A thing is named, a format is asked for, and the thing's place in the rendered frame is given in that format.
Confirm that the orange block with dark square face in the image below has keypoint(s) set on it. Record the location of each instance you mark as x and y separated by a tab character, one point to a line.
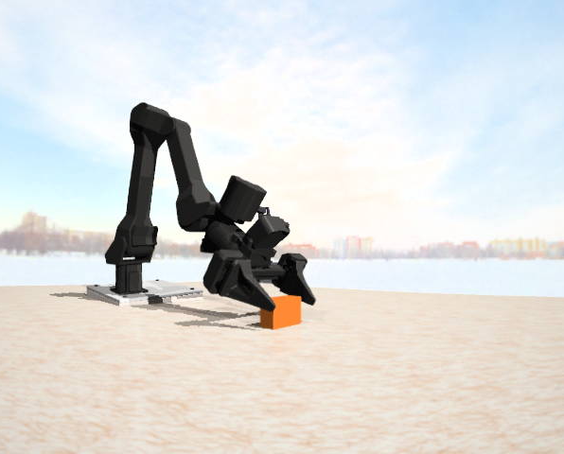
286	313

